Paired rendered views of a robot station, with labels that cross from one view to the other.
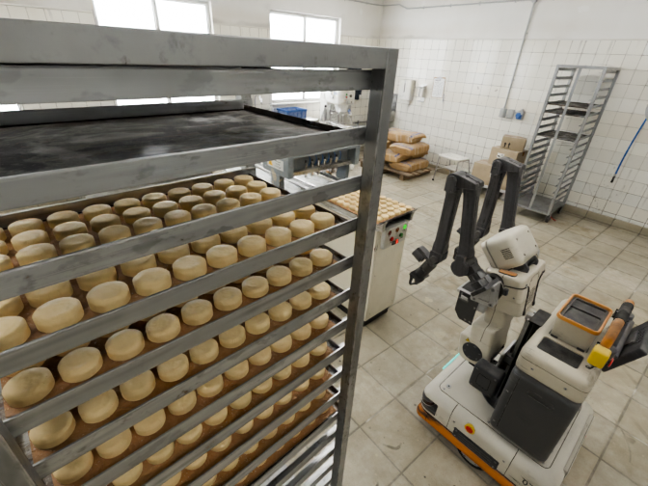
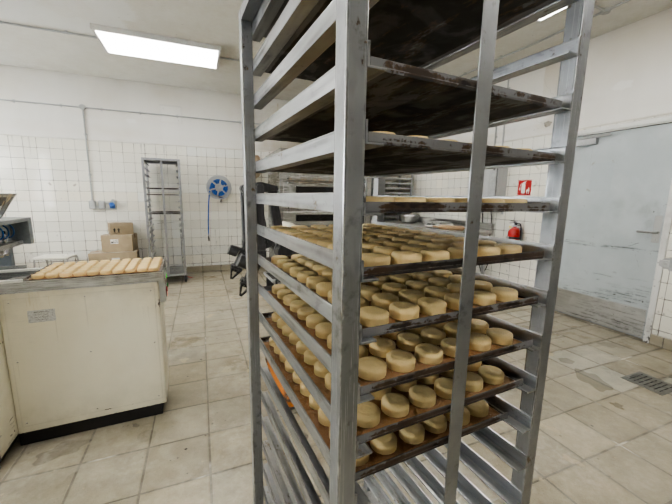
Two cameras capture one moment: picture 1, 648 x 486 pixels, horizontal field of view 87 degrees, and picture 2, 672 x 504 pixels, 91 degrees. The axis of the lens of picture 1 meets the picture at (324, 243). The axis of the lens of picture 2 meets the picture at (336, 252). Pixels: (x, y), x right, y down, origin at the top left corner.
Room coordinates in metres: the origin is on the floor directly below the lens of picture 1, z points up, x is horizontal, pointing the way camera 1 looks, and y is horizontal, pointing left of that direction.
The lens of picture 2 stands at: (0.41, 1.09, 1.33)
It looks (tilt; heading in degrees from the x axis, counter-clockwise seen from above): 10 degrees down; 288
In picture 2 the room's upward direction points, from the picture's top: 1 degrees clockwise
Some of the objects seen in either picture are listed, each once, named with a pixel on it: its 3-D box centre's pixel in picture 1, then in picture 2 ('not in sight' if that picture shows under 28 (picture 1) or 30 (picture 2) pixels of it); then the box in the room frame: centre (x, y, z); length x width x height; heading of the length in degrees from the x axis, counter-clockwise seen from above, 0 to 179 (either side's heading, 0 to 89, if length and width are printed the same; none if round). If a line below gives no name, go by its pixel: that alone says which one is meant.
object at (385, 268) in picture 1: (351, 253); (97, 344); (2.30, -0.22, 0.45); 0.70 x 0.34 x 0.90; 43
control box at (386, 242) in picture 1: (394, 234); (163, 285); (2.04, -0.47, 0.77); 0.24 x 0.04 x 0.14; 133
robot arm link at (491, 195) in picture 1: (490, 200); (245, 218); (1.69, -0.86, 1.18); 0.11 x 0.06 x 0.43; 133
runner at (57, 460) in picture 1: (233, 353); (432, 201); (0.44, 0.15, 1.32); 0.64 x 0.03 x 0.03; 134
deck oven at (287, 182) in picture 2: not in sight; (317, 215); (2.50, -4.31, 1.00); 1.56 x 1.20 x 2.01; 40
